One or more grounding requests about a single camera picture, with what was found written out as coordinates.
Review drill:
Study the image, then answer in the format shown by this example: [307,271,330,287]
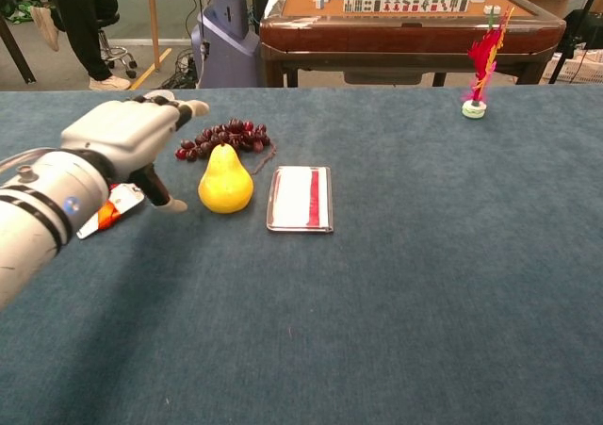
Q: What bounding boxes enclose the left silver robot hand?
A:
[59,90,211,214]

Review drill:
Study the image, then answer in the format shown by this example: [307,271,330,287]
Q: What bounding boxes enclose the yellow pear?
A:
[197,141,255,215]

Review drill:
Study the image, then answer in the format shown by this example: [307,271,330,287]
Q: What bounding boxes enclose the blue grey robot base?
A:
[190,0,263,90]

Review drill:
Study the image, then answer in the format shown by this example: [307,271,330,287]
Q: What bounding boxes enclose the dark red grape bunch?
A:
[174,117,278,176]

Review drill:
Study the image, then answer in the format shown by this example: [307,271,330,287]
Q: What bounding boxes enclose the white card with orange ribbon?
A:
[75,183,146,241]

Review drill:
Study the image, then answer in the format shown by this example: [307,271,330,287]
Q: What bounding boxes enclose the black swivel stool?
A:
[91,12,139,80]

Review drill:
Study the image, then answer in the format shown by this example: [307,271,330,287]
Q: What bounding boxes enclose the person in black clothes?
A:
[28,0,132,91]

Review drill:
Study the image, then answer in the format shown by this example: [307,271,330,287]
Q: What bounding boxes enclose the dark table leg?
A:
[0,13,38,86]

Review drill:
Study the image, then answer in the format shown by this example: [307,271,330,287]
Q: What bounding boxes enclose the white red folded towel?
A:
[266,165,334,235]

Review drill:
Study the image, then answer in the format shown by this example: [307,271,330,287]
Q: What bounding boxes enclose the brown mahjong table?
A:
[258,0,567,89]

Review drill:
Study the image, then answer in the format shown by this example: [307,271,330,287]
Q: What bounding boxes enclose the face-up mahjong tile row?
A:
[342,0,471,14]

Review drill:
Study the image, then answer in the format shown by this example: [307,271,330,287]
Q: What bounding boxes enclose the red feather shuttlecock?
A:
[461,6,515,120]

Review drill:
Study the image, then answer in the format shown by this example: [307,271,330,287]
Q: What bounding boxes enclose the black tripod stand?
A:
[548,0,603,86]

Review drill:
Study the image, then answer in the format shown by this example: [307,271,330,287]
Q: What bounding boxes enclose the white plastic basket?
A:
[541,50,603,86]

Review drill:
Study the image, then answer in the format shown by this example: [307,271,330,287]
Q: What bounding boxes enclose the black floor cables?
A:
[159,47,199,90]

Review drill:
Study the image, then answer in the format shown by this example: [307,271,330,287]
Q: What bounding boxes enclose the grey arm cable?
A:
[0,147,62,172]

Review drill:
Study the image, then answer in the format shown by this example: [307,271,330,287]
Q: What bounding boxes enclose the wooden post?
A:
[145,0,162,72]

